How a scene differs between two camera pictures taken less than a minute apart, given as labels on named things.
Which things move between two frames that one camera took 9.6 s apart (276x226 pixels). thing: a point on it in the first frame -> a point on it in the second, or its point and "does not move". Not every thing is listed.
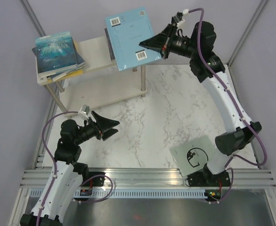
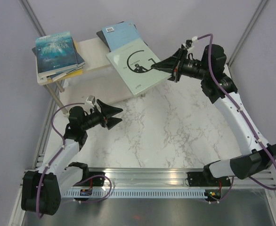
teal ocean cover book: (55, 53) does not move
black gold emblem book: (111, 52) -> (100, 35)
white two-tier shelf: (101, 84) does not move
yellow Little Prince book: (72, 74) does not move
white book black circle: (191, 156) -> (134, 61)
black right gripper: (161, 42) -> (173, 64)
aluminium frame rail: (38, 179) does not move
